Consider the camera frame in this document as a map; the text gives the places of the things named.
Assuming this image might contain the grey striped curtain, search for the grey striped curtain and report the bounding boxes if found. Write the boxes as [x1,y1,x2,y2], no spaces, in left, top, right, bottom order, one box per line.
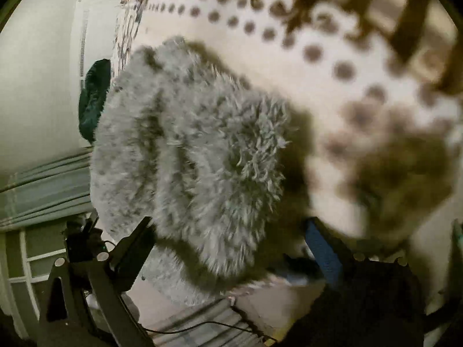
[0,148,96,232]
[145,298,268,347]

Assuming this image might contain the white wall air conditioner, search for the white wall air conditioner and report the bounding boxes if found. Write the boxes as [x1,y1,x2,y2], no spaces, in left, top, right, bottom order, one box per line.
[70,0,125,91]

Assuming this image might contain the black cable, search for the black cable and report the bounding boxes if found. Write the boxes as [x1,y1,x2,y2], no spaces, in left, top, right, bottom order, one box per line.
[139,305,277,344]

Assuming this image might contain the grey fuzzy pants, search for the grey fuzzy pants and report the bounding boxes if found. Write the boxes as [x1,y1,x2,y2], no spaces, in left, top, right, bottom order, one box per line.
[89,36,312,308]

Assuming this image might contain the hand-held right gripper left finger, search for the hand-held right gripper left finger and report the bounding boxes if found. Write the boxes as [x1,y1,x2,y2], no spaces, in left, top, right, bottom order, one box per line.
[38,217,157,347]

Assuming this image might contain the floral printed blanket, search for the floral printed blanket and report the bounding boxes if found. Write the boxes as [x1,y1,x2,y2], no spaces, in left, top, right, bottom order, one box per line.
[112,0,463,315]

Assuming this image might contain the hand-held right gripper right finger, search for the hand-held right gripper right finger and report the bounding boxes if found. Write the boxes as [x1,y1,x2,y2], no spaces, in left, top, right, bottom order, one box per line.
[283,217,425,347]

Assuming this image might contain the window with metal grille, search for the window with metal grille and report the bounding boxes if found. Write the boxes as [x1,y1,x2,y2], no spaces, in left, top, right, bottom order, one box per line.
[0,220,73,340]

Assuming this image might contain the dark green cloth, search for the dark green cloth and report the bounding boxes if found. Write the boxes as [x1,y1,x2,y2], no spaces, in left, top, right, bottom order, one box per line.
[78,59,112,144]

